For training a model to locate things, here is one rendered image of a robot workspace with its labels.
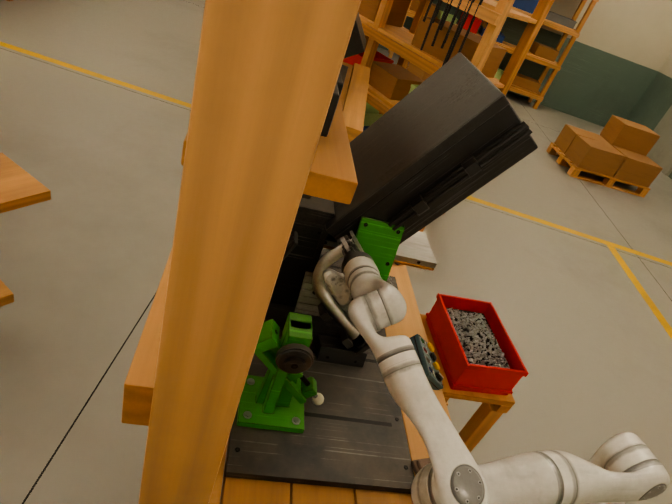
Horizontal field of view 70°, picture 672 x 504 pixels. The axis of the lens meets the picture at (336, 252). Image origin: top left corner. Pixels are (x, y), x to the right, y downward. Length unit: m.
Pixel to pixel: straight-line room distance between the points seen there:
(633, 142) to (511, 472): 7.11
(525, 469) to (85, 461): 1.61
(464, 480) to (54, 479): 1.59
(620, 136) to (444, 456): 7.10
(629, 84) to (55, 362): 10.63
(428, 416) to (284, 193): 0.53
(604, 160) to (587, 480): 6.44
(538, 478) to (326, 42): 0.78
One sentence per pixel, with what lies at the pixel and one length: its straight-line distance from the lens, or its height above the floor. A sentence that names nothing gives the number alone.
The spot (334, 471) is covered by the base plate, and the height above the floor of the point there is 0.90.
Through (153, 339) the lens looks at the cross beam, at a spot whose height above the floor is 1.28.
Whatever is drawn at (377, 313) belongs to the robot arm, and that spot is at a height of 1.31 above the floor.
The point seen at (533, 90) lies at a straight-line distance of 10.15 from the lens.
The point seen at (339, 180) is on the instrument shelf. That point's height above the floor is 1.54.
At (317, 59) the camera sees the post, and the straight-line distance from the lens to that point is 0.33.
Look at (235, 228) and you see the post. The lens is 0.39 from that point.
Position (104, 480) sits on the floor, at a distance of 2.08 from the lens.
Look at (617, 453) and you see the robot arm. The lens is 1.11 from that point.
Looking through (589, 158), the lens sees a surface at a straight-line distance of 7.13.
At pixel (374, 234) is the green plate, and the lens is 1.20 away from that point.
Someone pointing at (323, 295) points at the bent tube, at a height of 1.08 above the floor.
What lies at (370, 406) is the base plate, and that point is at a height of 0.90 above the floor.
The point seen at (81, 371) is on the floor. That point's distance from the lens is 2.35.
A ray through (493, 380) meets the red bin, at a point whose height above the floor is 0.86.
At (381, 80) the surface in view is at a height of 0.82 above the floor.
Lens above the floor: 1.84
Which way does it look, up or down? 34 degrees down
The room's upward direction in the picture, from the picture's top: 21 degrees clockwise
